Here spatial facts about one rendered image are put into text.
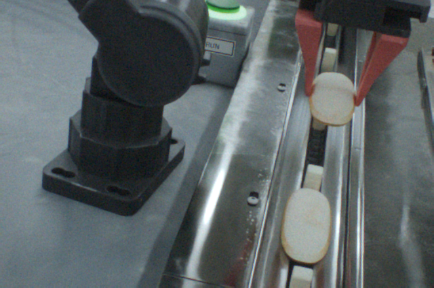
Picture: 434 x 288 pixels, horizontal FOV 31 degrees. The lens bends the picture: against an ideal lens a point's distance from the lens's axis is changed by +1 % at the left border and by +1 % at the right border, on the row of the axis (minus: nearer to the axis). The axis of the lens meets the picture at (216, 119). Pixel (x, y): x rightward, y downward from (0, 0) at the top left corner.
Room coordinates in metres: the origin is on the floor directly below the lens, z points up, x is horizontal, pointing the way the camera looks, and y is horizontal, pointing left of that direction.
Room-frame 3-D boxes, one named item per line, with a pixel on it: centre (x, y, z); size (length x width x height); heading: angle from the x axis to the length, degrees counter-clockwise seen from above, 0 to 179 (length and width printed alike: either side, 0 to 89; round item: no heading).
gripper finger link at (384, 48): (0.57, -0.10, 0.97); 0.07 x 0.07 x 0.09; 84
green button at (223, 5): (0.83, 0.01, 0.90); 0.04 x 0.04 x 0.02
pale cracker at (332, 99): (0.57, -0.09, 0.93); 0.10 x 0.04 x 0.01; 174
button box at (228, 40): (0.83, 0.01, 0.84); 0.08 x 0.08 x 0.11; 84
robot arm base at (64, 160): (0.58, 0.08, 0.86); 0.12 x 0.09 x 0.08; 164
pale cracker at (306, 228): (0.49, -0.08, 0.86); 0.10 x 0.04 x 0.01; 174
